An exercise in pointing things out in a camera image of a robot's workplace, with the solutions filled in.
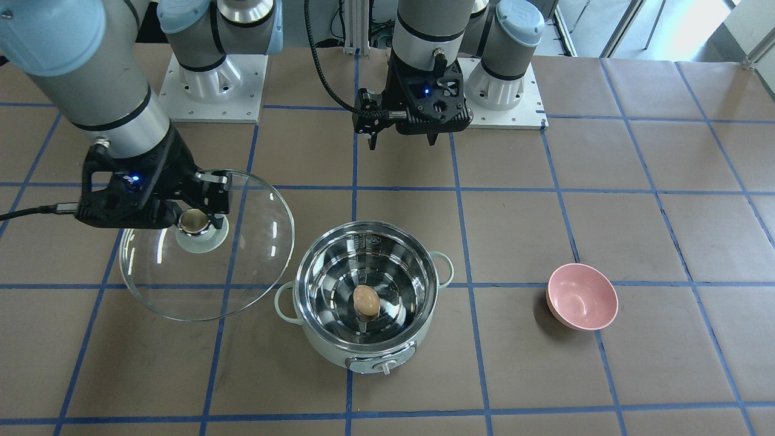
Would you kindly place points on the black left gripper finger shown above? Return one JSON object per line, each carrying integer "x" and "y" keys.
{"x": 432, "y": 138}
{"x": 372, "y": 139}

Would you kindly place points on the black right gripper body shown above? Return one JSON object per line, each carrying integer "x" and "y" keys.
{"x": 175, "y": 165}

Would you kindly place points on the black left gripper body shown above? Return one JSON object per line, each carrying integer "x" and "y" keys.
{"x": 401, "y": 89}

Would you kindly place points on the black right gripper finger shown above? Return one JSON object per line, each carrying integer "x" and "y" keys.
{"x": 169, "y": 212}
{"x": 215, "y": 197}

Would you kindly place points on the glass pot lid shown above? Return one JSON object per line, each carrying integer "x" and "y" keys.
{"x": 202, "y": 269}

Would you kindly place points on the beige egg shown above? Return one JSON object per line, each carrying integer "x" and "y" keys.
{"x": 366, "y": 302}

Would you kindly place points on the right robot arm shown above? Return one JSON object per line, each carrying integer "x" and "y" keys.
{"x": 80, "y": 54}

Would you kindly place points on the pale green steel pot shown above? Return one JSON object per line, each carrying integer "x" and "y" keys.
{"x": 407, "y": 277}

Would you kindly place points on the pink bowl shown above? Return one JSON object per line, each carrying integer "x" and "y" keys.
{"x": 581, "y": 297}

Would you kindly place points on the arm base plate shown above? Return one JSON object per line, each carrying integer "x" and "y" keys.
{"x": 232, "y": 92}
{"x": 502, "y": 105}

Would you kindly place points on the aluminium frame post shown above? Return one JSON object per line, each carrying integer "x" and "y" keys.
{"x": 357, "y": 28}

